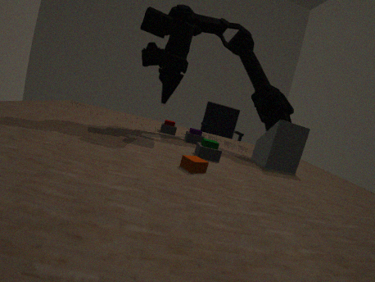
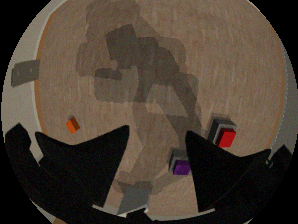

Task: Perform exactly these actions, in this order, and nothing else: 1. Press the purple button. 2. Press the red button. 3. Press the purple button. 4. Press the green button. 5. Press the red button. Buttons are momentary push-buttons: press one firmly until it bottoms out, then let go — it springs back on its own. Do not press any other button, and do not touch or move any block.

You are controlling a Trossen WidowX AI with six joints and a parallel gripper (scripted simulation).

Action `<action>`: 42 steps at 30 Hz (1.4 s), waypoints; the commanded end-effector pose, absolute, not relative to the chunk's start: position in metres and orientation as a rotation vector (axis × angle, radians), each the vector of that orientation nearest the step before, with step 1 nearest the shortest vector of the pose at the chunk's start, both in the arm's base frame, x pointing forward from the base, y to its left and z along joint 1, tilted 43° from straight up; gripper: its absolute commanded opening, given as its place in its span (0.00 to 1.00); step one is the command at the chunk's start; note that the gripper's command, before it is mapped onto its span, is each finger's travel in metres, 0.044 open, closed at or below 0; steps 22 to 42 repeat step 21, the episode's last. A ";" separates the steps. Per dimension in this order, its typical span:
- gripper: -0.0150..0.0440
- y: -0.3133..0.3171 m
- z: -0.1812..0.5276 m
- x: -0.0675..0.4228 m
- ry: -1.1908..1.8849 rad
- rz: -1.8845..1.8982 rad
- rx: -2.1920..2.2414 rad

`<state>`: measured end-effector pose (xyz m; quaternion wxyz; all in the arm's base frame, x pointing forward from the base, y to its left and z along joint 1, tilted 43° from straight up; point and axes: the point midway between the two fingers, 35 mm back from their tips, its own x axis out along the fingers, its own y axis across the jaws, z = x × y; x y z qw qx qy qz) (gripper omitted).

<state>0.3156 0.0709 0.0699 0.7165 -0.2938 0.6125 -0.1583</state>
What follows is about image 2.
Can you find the red button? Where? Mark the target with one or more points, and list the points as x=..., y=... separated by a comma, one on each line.
x=222, y=133

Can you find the orange block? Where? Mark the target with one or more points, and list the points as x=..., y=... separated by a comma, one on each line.
x=72, y=125

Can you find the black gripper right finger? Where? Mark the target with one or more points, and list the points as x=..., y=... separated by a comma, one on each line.
x=215, y=172

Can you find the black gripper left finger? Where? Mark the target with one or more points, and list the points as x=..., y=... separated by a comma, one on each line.
x=92, y=164

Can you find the purple button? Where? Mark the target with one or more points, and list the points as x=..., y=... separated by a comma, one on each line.
x=179, y=163

